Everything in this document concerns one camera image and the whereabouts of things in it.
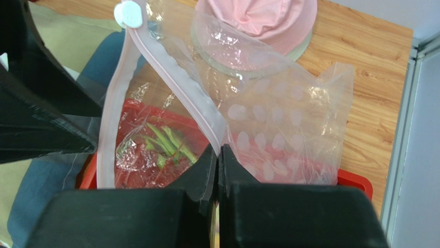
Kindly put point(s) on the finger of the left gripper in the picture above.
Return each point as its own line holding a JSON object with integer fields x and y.
{"x": 35, "y": 66}
{"x": 30, "y": 127}

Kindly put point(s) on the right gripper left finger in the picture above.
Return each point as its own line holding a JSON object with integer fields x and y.
{"x": 179, "y": 215}

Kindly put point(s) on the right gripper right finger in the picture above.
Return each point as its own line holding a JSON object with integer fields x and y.
{"x": 255, "y": 214}

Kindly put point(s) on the clear zip top bag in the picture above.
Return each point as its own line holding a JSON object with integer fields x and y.
{"x": 286, "y": 126}

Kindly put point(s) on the plaid patchwork pillow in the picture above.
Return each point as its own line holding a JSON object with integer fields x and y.
{"x": 49, "y": 175}

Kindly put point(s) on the toy celery stalk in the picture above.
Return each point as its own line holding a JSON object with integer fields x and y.
{"x": 168, "y": 146}

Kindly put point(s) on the red plastic tray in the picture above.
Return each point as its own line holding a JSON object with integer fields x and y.
{"x": 134, "y": 166}

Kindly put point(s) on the pink bucket hat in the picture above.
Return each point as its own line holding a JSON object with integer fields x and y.
{"x": 241, "y": 38}

